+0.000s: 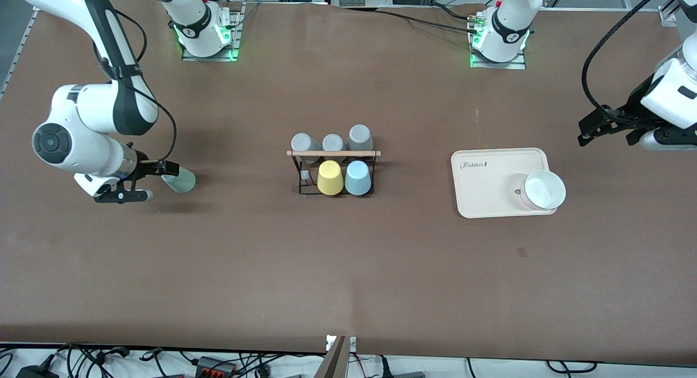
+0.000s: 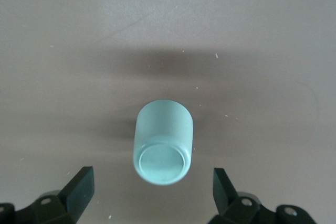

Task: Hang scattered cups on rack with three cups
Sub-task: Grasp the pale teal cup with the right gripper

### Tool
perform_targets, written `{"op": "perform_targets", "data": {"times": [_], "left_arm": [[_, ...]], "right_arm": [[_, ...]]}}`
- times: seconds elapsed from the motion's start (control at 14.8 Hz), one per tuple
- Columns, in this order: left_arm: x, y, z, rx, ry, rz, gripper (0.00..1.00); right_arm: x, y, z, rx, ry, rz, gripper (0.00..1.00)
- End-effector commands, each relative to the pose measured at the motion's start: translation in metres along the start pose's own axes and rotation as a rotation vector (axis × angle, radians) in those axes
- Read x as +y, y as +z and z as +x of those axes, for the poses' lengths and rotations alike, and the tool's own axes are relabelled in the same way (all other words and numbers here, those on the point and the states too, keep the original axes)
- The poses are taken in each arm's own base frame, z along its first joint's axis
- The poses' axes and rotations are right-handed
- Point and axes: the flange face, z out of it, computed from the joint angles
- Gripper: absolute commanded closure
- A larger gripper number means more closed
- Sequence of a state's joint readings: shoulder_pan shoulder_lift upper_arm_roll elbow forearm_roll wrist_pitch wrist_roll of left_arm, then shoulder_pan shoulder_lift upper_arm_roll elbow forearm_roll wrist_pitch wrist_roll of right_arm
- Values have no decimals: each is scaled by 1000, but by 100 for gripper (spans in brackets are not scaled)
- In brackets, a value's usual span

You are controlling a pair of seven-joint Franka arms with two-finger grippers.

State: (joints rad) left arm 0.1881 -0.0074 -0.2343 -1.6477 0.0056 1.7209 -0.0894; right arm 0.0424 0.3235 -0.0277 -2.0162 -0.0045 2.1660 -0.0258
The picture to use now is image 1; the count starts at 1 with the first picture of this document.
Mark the pale green cup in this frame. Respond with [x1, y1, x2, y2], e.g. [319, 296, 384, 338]
[162, 167, 196, 194]

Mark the light blue cup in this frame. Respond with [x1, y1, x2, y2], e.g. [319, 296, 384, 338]
[345, 160, 372, 196]

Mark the white bowl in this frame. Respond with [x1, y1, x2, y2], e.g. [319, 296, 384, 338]
[520, 170, 567, 211]

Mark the beige plastic tray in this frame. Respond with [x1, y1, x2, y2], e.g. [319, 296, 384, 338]
[451, 148, 559, 220]

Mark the grey cup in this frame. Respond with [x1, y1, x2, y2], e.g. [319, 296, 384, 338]
[348, 125, 375, 161]
[291, 133, 322, 164]
[322, 133, 347, 162]

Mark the yellow cup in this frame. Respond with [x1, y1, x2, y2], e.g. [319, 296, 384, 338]
[317, 160, 345, 196]

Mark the black power plug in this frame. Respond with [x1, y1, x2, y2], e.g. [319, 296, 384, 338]
[15, 356, 60, 378]

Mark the black adapter with orange clips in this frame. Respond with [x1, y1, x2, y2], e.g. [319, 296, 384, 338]
[196, 356, 238, 376]

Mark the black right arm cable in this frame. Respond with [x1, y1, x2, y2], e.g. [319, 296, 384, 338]
[93, 8, 178, 166]

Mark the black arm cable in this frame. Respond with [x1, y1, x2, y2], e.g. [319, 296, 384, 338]
[93, 8, 178, 166]
[581, 0, 671, 115]

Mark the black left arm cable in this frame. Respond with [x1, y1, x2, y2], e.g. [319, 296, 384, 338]
[581, 0, 671, 115]

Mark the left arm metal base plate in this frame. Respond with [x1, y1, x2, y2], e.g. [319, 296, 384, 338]
[469, 13, 527, 70]

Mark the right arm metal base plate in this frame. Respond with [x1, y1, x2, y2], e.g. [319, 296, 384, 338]
[181, 2, 241, 62]

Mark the aluminium edge rail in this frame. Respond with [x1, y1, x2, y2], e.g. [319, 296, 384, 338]
[0, 7, 40, 100]

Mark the black wire cup rack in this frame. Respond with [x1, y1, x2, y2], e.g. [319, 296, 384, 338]
[287, 147, 382, 198]

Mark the short black table cable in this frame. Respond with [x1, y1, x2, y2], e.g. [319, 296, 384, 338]
[430, 3, 482, 22]

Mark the long black table cable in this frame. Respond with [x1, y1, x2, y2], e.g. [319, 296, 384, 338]
[376, 8, 475, 33]

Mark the black looped floor cable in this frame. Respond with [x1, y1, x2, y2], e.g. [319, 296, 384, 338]
[546, 359, 598, 374]

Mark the grey camera mount bar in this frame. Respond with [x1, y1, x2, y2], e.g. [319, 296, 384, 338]
[313, 336, 350, 378]

